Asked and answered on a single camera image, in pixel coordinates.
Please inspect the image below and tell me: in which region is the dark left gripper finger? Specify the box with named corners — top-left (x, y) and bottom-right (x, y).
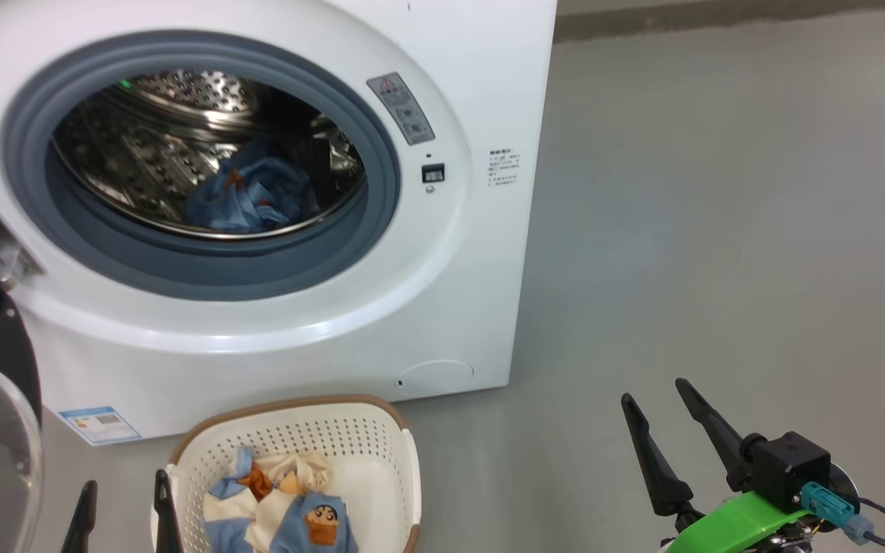
top-left (153, 469), bottom-right (184, 553)
top-left (61, 480), bottom-right (98, 553)

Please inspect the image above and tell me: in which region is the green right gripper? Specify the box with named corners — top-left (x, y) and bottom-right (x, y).
top-left (621, 378), bottom-right (820, 553)

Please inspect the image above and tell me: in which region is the blue and cream cartoon garment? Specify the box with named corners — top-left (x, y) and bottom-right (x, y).
top-left (203, 447), bottom-right (360, 553)

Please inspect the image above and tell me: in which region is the blue cartoon print garment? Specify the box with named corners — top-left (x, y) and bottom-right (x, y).
top-left (185, 137), bottom-right (313, 233)

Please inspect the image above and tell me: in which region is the white front-load washing machine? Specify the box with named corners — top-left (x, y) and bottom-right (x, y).
top-left (0, 0), bottom-right (559, 446)

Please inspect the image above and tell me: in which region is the blue energy label sticker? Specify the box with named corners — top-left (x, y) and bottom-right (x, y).
top-left (58, 406), bottom-right (142, 446)

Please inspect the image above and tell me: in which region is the cream perforated basket brown rim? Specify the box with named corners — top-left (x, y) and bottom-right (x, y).
top-left (151, 395), bottom-right (422, 553)

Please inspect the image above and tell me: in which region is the round drain filter cover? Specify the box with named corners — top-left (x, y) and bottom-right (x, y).
top-left (396, 359), bottom-right (476, 397)

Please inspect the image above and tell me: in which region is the black printed text label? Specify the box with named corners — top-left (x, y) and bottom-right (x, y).
top-left (487, 147), bottom-right (522, 187)

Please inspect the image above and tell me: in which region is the grey warning sticker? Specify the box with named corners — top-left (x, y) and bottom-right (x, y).
top-left (366, 72), bottom-right (436, 146)

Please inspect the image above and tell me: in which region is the teal camera cable connector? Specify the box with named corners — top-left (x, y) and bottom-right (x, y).
top-left (800, 482), bottom-right (873, 542)

